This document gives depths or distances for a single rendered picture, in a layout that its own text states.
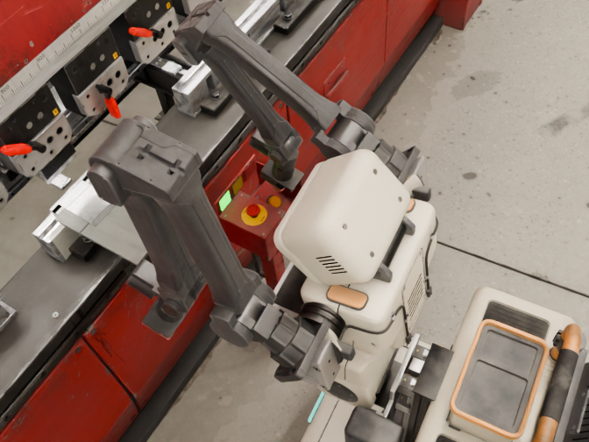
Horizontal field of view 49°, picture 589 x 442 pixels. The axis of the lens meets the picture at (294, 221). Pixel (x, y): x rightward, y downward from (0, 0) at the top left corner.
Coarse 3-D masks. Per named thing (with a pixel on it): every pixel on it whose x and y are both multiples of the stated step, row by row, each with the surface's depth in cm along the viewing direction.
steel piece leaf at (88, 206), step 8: (88, 192) 161; (80, 200) 160; (88, 200) 159; (96, 200) 159; (72, 208) 158; (80, 208) 158; (88, 208) 158; (96, 208) 158; (104, 208) 158; (112, 208) 157; (80, 216) 157; (88, 216) 157; (96, 216) 156; (104, 216) 156; (96, 224) 155
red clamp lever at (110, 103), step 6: (96, 84) 147; (102, 84) 146; (102, 90) 146; (108, 90) 145; (108, 96) 148; (108, 102) 149; (114, 102) 149; (108, 108) 151; (114, 108) 150; (114, 114) 152; (120, 114) 153
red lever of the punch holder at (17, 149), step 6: (18, 144) 132; (24, 144) 133; (30, 144) 136; (36, 144) 135; (42, 144) 136; (0, 150) 129; (6, 150) 128; (12, 150) 129; (18, 150) 130; (24, 150) 132; (30, 150) 133; (36, 150) 136; (42, 150) 135
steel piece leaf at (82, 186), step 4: (80, 184) 163; (84, 184) 162; (88, 184) 162; (76, 188) 162; (80, 188) 162; (84, 188) 162; (72, 192) 161; (76, 192) 161; (80, 192) 161; (68, 196) 161; (72, 196) 160; (76, 196) 160; (64, 200) 160; (68, 200) 160; (72, 200) 160; (60, 204) 159; (64, 204) 159; (68, 204) 159
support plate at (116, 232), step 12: (60, 216) 158; (72, 216) 157; (108, 216) 156; (120, 216) 156; (72, 228) 155; (96, 228) 155; (108, 228) 154; (120, 228) 154; (132, 228) 154; (96, 240) 153; (108, 240) 152; (120, 240) 152; (132, 240) 152; (120, 252) 150; (132, 252) 150; (144, 252) 150
